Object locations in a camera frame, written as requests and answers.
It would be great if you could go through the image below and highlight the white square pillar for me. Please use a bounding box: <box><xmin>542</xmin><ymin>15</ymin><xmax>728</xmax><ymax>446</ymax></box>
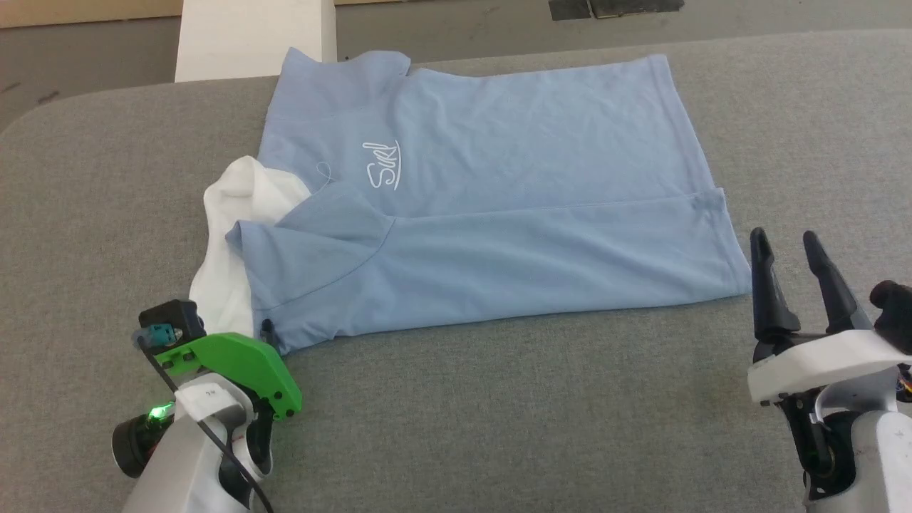
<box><xmin>175</xmin><ymin>0</ymin><xmax>338</xmax><ymax>83</ymax></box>

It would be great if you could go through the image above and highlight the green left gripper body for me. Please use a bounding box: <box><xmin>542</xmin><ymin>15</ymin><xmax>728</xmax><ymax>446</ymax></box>
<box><xmin>153</xmin><ymin>332</ymin><xmax>303</xmax><ymax>420</ymax></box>

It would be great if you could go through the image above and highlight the black box with teal connector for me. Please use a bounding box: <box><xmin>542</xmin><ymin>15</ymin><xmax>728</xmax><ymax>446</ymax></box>
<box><xmin>133</xmin><ymin>299</ymin><xmax>207</xmax><ymax>348</ymax></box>

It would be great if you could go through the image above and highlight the white garment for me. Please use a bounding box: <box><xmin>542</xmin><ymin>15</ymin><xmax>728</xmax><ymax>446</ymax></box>
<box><xmin>190</xmin><ymin>155</ymin><xmax>312</xmax><ymax>337</ymax></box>

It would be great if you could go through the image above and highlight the light blue t-shirt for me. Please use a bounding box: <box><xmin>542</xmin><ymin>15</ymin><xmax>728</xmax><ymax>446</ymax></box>
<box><xmin>226</xmin><ymin>47</ymin><xmax>754</xmax><ymax>356</ymax></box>

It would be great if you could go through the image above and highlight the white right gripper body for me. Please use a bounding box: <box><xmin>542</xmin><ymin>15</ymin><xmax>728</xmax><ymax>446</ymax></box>
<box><xmin>747</xmin><ymin>328</ymin><xmax>906</xmax><ymax>407</ymax></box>

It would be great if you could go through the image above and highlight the grey fabric sofa cushion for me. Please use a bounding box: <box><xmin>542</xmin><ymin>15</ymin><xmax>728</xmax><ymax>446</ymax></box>
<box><xmin>0</xmin><ymin>28</ymin><xmax>912</xmax><ymax>513</ymax></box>

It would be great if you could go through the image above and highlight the light wooden board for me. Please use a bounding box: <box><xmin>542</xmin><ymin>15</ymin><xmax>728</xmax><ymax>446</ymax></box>
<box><xmin>0</xmin><ymin>0</ymin><xmax>185</xmax><ymax>29</ymax></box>

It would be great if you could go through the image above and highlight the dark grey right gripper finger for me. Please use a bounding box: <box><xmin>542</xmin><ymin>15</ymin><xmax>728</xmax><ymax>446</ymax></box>
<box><xmin>803</xmin><ymin>231</ymin><xmax>876</xmax><ymax>334</ymax></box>
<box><xmin>750</xmin><ymin>227</ymin><xmax>802</xmax><ymax>343</ymax></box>

